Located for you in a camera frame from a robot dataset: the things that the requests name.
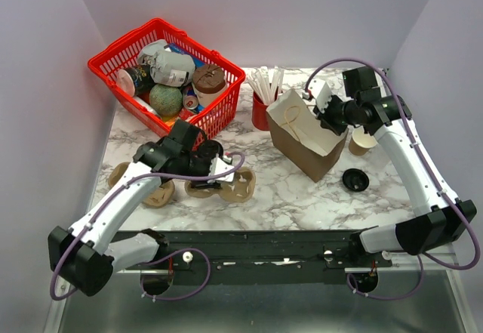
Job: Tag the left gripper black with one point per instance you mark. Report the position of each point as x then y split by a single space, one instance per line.
204 184

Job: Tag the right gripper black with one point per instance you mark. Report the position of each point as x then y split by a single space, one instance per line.
326 123

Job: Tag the black plastic cup lid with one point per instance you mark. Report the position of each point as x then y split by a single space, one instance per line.
210 149

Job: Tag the brown paper takeout bag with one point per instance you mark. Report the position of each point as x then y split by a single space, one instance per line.
297 134

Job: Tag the cardboard cup carrier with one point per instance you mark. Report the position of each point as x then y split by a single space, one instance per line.
157 199
239 191

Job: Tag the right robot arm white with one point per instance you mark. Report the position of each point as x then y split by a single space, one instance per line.
440 215

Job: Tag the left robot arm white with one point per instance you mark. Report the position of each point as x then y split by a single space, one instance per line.
85 254

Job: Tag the tilted empty paper cup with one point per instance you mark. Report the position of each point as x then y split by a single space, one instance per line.
361 142

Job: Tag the black plastic lid on table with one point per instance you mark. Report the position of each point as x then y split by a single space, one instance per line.
355 180

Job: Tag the red straw holder cup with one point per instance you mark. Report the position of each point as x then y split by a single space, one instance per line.
258 115

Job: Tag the bundle of white wrapped straws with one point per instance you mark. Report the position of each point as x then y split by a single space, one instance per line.
266 83

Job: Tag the red bull can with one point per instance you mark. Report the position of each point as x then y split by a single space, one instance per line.
190 100

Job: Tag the green round melon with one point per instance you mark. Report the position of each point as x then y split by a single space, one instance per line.
167 101

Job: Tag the brown lidded tub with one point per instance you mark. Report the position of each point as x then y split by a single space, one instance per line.
208 83

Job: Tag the grey paper wrapped package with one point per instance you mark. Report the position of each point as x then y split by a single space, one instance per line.
167 67

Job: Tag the black printed can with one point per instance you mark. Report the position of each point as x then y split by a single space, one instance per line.
135 80

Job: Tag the red plastic shopping basket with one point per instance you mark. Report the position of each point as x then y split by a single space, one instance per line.
123 53

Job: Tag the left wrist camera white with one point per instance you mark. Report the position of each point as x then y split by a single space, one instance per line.
221 170

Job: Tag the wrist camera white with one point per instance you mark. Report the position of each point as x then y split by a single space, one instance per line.
319 92
221 170

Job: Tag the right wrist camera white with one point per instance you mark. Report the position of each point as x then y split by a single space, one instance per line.
319 92

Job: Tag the black mounting base plate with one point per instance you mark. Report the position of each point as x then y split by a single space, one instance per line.
194 258

